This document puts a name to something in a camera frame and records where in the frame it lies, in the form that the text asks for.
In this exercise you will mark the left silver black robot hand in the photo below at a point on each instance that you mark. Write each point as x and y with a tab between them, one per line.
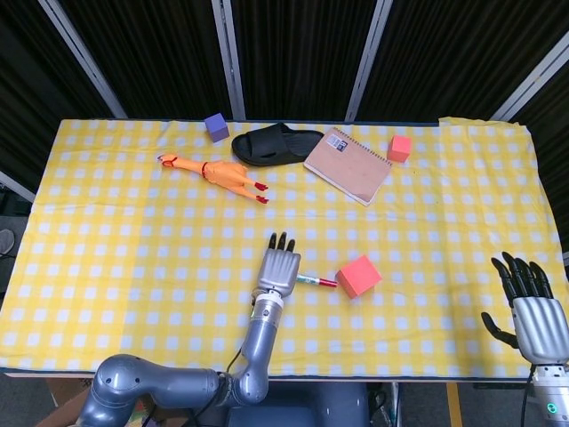
280	269

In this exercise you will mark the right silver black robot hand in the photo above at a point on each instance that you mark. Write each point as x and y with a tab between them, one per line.
540	329

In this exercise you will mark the white marker pen red cap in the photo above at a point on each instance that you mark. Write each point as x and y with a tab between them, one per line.
313	280

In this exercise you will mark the large pink foam cube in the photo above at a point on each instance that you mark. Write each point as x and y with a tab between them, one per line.
358	276

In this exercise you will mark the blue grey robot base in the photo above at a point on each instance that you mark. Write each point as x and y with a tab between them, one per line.
311	405

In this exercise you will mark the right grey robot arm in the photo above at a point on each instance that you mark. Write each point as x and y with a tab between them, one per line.
553	398

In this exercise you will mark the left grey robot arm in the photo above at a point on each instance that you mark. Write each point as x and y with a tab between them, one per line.
262	338

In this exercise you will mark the yellow white checkered tablecloth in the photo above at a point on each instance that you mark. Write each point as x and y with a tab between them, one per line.
155	289

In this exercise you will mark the orange rubber chicken toy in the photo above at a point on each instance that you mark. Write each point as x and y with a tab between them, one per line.
222	173

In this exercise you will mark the yellow floor tape strip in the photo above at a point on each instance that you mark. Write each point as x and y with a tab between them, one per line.
454	405

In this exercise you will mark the black slide slipper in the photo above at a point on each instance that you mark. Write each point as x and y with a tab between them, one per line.
266	147

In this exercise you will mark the brown spiral notebook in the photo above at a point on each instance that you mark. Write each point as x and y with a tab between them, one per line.
351	166

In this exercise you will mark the purple foam cube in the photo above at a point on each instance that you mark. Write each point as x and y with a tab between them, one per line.
217	128

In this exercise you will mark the small pink foam cube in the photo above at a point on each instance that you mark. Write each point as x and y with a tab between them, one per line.
399	149

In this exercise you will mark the brown cardboard box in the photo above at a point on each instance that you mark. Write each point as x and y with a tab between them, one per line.
66	396

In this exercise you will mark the aluminium partition post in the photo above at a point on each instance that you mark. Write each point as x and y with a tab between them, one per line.
529	80
15	187
84	58
369	62
229	58

